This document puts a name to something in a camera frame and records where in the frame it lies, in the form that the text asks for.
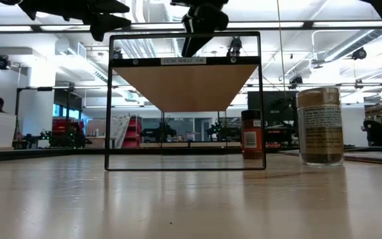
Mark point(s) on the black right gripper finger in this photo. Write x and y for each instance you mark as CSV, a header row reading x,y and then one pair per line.
x,y
194,43

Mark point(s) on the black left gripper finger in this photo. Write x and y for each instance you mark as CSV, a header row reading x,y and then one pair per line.
x,y
106,23
111,6

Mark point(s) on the black lid orange spice jar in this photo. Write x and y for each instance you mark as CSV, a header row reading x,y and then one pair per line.
x,y
250,139

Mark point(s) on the large gold lid spice jar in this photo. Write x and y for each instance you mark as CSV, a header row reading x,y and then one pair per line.
x,y
320,132

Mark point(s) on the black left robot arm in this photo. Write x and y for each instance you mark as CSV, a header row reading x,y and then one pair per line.
x,y
8,1

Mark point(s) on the black background robot arm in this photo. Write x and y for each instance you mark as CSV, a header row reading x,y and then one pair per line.
x,y
159,131
217,131

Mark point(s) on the red shelf unit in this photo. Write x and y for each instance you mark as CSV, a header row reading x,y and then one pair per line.
x,y
134,132

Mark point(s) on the black computer monitor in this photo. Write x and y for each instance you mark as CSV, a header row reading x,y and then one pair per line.
x,y
274,103

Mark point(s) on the white board with drawings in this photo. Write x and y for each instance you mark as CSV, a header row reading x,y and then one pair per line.
x,y
119,127

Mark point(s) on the red tool cabinet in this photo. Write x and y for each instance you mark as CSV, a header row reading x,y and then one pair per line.
x,y
60,126

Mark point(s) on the mountain and cars picture book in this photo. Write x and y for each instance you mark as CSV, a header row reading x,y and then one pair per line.
x,y
288,153

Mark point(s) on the black chair back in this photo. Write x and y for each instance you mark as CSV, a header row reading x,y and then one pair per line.
x,y
376,132

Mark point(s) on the orange canyon picture book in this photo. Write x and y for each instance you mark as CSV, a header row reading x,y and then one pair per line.
x,y
376,157

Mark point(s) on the black ceiling camera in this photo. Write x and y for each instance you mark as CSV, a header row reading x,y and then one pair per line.
x,y
117,53
359,53
295,80
2,62
234,48

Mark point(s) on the wooden desk shelf black frame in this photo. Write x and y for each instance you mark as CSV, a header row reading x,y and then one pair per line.
x,y
187,86

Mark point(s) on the black metal frame stand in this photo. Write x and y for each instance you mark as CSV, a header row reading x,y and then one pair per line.
x,y
45,88

